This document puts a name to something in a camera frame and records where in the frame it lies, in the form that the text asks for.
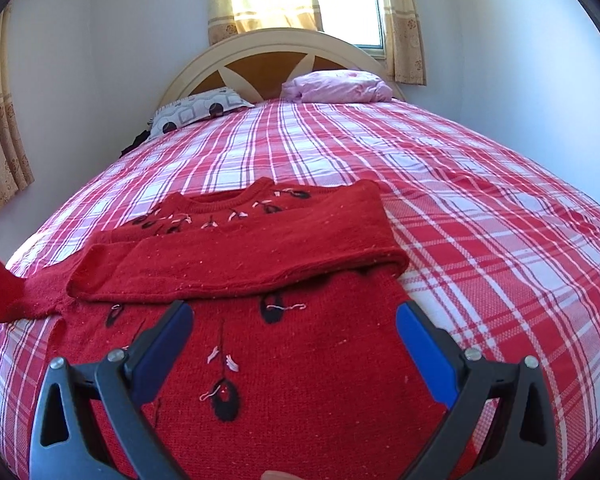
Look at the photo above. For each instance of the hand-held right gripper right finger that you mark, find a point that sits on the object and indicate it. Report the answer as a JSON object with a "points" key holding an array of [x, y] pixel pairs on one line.
{"points": [[425, 350]]}

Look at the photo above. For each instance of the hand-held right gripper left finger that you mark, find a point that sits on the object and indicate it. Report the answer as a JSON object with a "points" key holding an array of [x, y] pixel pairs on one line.
{"points": [[166, 350]]}

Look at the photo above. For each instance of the red knit sweater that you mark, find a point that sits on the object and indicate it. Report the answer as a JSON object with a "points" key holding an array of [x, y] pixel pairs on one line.
{"points": [[290, 360]]}

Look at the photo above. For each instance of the red plaid bedspread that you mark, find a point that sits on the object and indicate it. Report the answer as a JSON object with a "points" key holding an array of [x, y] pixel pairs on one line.
{"points": [[480, 210]]}

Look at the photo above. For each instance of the dark cloth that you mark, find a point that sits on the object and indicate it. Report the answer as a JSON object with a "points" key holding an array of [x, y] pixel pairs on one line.
{"points": [[137, 142]]}

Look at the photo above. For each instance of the grey patterned pillow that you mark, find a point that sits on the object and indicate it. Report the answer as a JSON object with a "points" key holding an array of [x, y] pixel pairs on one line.
{"points": [[195, 110]]}

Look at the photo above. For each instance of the beige patterned curtain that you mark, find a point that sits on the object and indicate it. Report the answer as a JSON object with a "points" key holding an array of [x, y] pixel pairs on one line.
{"points": [[220, 10], [0, 150], [405, 35]]}

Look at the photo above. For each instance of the pink pillow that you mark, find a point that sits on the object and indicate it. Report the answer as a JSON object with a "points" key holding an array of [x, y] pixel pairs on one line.
{"points": [[335, 87]]}

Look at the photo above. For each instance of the cream wooden headboard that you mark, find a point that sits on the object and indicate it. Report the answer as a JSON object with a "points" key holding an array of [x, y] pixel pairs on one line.
{"points": [[260, 45]]}

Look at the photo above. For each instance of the window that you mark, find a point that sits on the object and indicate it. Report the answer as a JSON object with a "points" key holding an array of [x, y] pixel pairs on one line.
{"points": [[350, 5]]}

